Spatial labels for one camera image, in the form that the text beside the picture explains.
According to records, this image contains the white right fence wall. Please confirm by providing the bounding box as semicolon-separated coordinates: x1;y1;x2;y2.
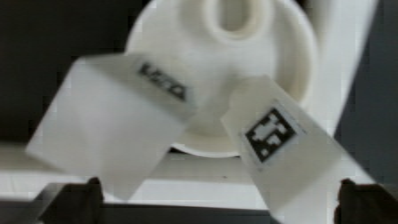
307;0;378;135

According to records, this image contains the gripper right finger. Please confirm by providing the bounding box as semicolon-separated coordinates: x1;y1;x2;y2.
333;179;398;224

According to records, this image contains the white front fence wall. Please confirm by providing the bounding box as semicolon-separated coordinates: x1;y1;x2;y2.
0;144;266;210

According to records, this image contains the white stool leg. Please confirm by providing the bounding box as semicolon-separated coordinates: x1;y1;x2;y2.
222;77;373;224
26;54;195;200

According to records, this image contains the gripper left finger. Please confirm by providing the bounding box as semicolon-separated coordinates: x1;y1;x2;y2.
28;178;104;224

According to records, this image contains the white fence wall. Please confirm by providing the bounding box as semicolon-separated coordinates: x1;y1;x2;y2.
0;144;266;210
307;0;378;135

